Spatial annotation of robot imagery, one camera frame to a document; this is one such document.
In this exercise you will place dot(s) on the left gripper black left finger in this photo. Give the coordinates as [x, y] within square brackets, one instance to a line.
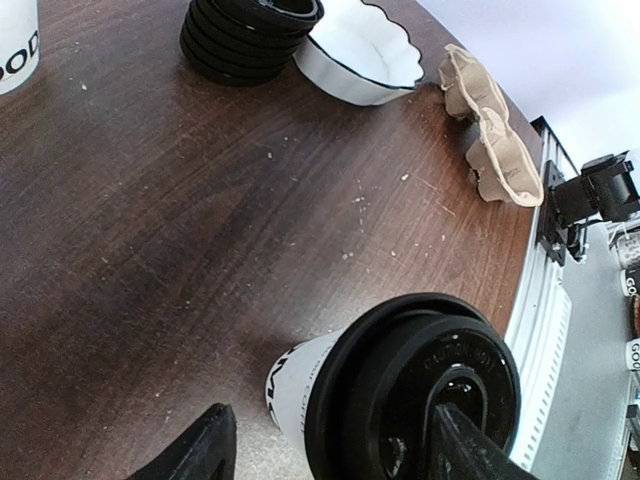
[205, 450]

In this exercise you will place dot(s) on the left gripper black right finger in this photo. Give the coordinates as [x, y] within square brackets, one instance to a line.
[460, 450]

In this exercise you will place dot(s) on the black lid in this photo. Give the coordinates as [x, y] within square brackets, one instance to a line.
[371, 407]

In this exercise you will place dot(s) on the brown cardboard cup carrier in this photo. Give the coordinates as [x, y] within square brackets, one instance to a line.
[503, 164]

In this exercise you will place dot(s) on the stack of white paper cups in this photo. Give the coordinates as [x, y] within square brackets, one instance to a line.
[19, 29]

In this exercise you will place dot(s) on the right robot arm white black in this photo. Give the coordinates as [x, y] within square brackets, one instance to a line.
[605, 186]

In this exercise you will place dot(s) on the background cups outside cell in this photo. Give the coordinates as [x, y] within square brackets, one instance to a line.
[628, 250]

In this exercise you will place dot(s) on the stack of black cup lids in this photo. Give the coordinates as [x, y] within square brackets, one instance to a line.
[245, 43]

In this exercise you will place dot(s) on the white scalloped bowl black rim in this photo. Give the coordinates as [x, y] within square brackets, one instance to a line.
[356, 54]

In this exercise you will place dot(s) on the aluminium front rail frame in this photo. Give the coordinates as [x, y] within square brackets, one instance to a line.
[537, 334]

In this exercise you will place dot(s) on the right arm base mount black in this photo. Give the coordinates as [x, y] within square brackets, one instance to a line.
[561, 227]

